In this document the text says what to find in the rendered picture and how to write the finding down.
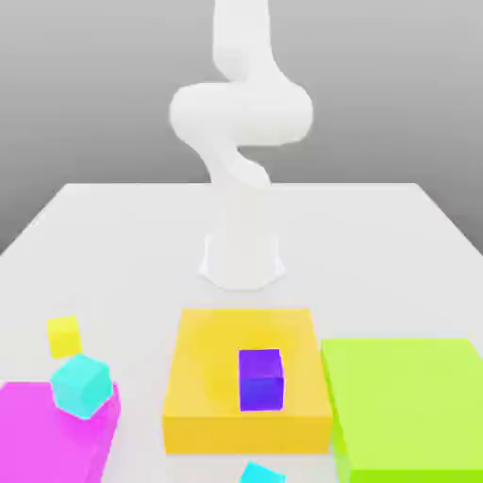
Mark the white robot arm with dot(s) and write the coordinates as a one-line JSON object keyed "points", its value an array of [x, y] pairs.
{"points": [[241, 113]]}

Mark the small purple cube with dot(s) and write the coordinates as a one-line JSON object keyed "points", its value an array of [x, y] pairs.
{"points": [[261, 381]]}

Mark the small yellow cube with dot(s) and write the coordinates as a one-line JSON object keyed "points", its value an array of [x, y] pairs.
{"points": [[63, 336]]}

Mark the small cyan cube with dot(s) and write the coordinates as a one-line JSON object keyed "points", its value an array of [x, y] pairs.
{"points": [[81, 386], [261, 474]]}

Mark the large orange box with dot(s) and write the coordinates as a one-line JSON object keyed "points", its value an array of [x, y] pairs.
{"points": [[211, 377]]}

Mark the large lime green box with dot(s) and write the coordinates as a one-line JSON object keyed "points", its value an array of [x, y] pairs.
{"points": [[407, 407]]}

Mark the large magenta box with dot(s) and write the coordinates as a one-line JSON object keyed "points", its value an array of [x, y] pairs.
{"points": [[45, 437]]}

